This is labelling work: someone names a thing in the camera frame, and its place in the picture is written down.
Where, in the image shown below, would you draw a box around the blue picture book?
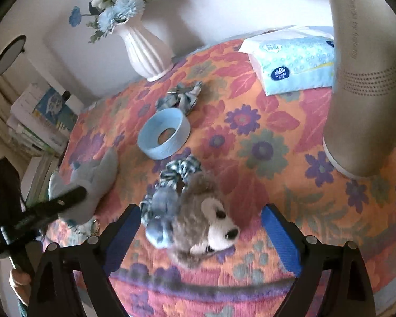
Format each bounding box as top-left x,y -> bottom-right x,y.
33,87 -> 78,133

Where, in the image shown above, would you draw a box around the grey plush shark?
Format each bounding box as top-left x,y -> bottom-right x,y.
48,147 -> 119,225

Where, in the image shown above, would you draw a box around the blue and white artificial flowers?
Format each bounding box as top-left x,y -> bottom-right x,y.
68,0 -> 199,43

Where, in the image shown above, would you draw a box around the light blue tissue pack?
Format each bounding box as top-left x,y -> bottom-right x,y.
239,25 -> 335,96

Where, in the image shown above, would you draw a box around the grey striped fabric toy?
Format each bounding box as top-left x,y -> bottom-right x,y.
156,81 -> 203,116

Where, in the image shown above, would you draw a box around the floral tablecloth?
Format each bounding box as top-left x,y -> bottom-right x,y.
41,38 -> 396,317

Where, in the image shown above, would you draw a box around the round black mirror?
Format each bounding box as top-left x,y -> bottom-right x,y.
0,35 -> 27,76

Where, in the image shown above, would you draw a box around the beige tower appliance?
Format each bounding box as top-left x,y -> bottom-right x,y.
322,0 -> 396,179

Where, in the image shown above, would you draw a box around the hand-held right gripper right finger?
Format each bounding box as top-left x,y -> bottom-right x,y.
262,204 -> 377,317

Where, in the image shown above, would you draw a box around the stack of books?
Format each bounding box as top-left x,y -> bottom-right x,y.
7,82 -> 80,159

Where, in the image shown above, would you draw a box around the plaid scrunchie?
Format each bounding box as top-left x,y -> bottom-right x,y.
139,153 -> 202,225

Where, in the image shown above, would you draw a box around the blue ring bowl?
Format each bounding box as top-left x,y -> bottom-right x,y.
138,107 -> 191,160

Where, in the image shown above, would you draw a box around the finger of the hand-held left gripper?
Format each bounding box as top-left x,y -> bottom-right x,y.
25,185 -> 88,230

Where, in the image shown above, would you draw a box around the person's left hand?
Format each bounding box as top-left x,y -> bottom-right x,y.
9,267 -> 32,298

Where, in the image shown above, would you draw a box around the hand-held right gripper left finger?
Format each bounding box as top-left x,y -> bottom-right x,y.
26,204 -> 142,317

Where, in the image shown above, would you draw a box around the white ribbed vase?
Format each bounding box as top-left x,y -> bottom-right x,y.
114,16 -> 175,81

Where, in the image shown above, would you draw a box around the brown raccoon plush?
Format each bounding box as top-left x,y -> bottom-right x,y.
168,172 -> 241,269

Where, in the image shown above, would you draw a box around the blue grey plush pompom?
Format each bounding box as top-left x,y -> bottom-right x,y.
145,187 -> 185,248

